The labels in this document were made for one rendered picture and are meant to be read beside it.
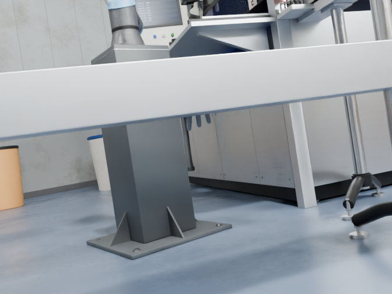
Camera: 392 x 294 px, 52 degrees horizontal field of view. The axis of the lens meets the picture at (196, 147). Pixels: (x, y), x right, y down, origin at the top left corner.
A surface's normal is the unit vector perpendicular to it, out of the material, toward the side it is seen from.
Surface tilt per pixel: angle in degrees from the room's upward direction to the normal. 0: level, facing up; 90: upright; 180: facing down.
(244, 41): 90
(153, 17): 90
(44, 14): 90
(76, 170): 90
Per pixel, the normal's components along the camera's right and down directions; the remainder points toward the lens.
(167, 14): 0.17, -0.02
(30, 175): 0.57, -0.08
